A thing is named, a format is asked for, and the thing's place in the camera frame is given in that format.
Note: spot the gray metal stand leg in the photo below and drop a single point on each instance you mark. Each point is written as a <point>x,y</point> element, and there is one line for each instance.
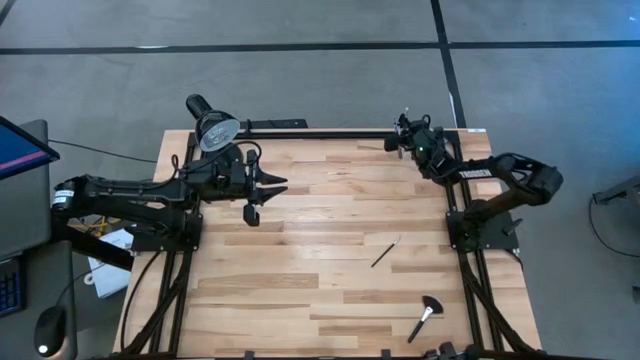
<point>625,190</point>

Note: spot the black keyboard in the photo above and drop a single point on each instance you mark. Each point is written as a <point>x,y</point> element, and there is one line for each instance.
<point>10,290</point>

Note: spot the black diagonal support bar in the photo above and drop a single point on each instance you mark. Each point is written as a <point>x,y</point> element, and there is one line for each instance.
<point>90,244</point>

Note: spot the black computer mouse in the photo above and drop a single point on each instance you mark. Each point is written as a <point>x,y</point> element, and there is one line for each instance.
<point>50,330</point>

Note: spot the thin black makeup brush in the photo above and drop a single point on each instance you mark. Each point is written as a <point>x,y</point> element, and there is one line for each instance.
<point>385,252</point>

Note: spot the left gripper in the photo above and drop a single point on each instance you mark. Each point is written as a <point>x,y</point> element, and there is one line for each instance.
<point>240,180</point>

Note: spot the black fan makeup brush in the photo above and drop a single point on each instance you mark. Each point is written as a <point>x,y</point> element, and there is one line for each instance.
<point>434,305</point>

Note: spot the black aluminium rail frame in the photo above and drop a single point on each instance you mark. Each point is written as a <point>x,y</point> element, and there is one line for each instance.
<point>325,135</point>

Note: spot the black arched table clamp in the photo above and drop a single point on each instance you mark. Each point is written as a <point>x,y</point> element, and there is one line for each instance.
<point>248,125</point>

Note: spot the computer monitor blue screen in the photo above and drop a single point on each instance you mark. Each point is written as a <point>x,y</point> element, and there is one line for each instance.
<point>20,150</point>

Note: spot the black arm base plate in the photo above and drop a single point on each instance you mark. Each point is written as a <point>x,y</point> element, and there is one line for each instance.
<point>495,240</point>
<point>150,245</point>

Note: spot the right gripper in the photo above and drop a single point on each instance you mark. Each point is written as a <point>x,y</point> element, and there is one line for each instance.
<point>425,145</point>

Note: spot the black desk lamp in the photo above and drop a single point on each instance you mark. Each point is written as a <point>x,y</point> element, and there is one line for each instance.
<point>215,132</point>

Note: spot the small black edge bracket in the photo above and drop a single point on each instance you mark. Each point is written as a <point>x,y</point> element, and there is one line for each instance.
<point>249,355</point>
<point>385,354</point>

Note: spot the gray desk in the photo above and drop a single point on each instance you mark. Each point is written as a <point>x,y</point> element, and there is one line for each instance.
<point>30,220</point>

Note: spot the black flat mounting bar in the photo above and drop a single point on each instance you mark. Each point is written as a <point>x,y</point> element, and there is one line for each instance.
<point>280,123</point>

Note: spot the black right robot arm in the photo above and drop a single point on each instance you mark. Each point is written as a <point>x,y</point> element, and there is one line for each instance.
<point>530,180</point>

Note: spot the white paper sheet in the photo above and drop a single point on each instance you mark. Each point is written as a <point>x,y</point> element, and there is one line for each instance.
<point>110,280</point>

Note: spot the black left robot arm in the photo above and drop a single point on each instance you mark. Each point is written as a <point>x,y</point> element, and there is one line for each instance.
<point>125,192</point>

